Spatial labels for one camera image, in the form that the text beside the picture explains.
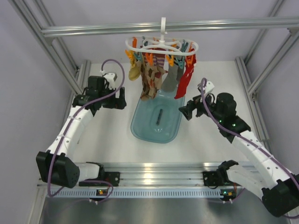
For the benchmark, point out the blue transparent tray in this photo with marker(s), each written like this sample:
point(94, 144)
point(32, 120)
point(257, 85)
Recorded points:
point(158, 120)

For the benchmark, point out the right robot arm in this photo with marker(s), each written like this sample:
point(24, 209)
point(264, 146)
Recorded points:
point(274, 185)

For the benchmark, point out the red sock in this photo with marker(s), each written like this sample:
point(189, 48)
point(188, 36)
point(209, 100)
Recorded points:
point(190, 63)

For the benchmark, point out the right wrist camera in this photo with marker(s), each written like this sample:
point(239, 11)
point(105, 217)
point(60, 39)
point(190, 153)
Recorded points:
point(208, 88)

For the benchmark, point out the aluminium top crossbar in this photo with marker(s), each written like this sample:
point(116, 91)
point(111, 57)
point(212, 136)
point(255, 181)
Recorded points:
point(166, 26)

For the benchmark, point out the beige argyle sock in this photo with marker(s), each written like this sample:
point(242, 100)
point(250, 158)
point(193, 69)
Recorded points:
point(155, 84)
point(145, 86)

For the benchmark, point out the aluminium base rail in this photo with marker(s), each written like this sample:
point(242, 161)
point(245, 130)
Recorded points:
point(147, 175)

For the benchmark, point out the white round clip hanger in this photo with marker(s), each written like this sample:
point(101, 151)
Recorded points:
point(162, 44)

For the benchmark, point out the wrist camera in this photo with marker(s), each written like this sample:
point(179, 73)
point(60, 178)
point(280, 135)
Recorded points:
point(208, 88)
point(110, 78)

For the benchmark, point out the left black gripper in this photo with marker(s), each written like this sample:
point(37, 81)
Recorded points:
point(117, 103)

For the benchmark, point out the grey black striped sock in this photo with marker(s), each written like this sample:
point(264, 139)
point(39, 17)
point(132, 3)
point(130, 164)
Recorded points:
point(175, 72)

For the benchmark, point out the yellow sock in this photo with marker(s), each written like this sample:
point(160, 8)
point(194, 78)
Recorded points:
point(135, 70)

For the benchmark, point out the perforated cable duct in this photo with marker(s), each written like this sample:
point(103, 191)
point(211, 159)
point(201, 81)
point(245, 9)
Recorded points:
point(147, 193)

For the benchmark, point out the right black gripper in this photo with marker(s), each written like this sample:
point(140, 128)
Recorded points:
point(197, 103)

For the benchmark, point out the beige purple striped sock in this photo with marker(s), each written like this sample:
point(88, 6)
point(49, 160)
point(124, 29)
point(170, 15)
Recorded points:
point(158, 61)

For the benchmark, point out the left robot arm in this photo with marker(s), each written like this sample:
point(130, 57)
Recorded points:
point(55, 164)

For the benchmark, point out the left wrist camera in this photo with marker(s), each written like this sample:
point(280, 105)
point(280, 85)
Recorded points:
point(110, 78)

